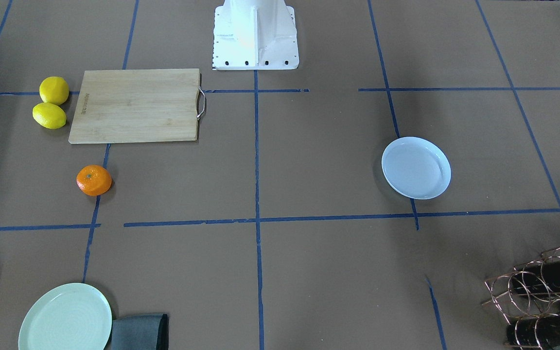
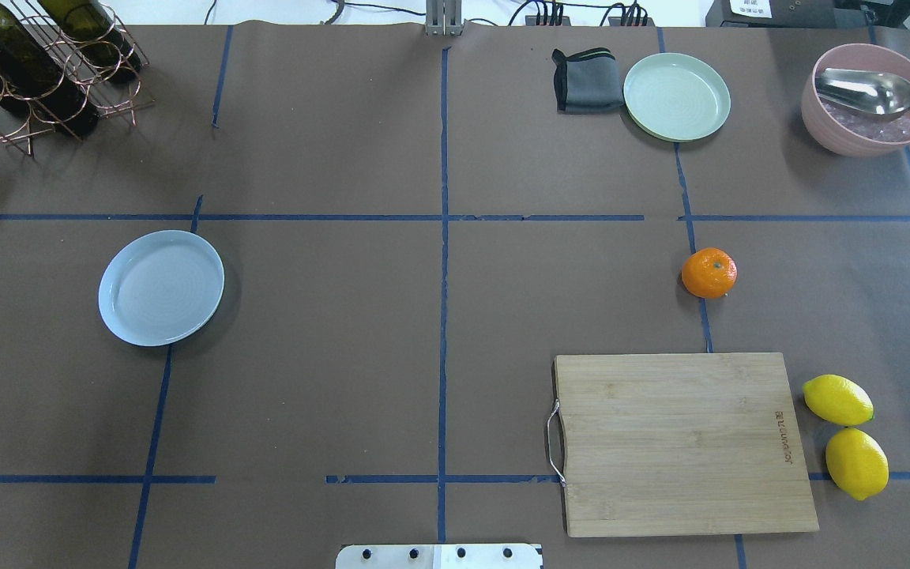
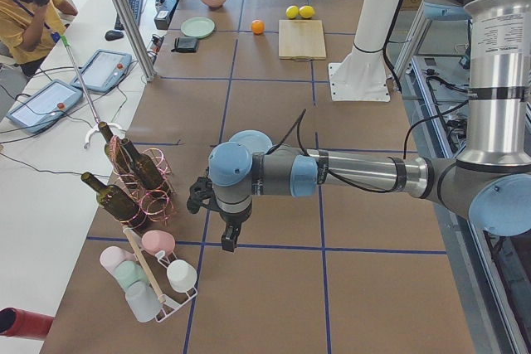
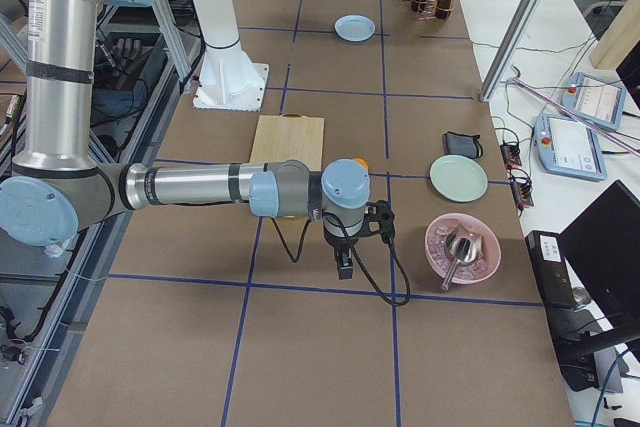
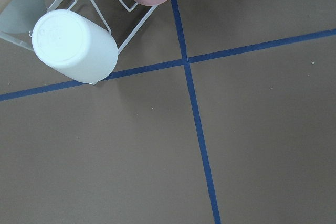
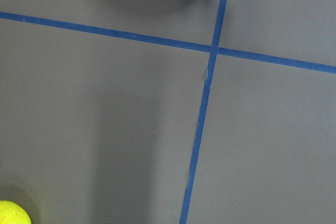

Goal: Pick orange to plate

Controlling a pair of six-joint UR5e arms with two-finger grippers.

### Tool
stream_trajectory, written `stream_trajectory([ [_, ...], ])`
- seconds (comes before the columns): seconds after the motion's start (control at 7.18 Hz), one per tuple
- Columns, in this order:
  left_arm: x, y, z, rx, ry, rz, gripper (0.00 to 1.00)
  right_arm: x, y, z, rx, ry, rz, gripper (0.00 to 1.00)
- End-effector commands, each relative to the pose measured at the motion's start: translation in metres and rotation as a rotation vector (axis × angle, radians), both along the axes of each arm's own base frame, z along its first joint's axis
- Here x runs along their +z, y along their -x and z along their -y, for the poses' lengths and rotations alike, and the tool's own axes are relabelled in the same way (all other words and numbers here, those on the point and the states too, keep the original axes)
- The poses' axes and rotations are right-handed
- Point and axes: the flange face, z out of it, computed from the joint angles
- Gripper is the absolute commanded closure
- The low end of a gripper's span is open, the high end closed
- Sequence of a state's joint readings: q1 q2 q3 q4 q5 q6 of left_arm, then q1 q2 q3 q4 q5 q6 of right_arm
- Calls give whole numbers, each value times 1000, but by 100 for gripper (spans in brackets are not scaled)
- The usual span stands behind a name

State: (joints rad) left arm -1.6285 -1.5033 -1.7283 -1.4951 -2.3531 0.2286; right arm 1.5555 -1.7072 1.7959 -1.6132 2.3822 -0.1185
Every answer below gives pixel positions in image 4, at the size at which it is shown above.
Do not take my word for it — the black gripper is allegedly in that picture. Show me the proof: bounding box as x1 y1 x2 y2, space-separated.
323 229 358 280

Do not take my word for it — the orange fruit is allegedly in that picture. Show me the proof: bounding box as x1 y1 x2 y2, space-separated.
351 157 369 171

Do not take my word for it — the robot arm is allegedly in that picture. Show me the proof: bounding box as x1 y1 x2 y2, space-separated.
1 0 370 279

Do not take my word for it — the light green plate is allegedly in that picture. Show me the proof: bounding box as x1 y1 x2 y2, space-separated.
429 155 488 203

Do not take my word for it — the light blue plate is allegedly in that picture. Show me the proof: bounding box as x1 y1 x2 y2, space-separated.
334 14 376 42

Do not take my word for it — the pink bowl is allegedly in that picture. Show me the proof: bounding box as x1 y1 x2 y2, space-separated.
425 213 501 289

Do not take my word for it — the metal scoop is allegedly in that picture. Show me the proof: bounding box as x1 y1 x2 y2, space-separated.
441 224 483 291

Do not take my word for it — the wooden cutting board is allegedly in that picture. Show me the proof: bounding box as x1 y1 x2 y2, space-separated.
249 115 325 171

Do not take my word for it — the dark grey folded cloth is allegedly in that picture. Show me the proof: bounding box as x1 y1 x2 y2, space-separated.
443 131 483 159

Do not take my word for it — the blue teach pendant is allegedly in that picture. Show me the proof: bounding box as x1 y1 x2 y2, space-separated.
561 72 626 131
534 114 607 182

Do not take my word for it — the black computer monitor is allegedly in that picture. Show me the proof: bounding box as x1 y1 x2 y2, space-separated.
559 180 639 325

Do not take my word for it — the reacher grabber stick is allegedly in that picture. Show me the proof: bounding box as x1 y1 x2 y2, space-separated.
506 65 639 157

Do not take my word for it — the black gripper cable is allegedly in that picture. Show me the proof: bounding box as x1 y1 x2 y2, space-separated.
269 206 412 306

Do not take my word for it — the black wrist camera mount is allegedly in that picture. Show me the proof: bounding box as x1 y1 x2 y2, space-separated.
358 200 395 246

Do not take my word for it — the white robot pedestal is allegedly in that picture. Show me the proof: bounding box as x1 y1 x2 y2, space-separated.
193 0 269 112

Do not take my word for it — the aluminium frame post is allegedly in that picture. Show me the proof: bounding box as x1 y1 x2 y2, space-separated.
479 0 541 102

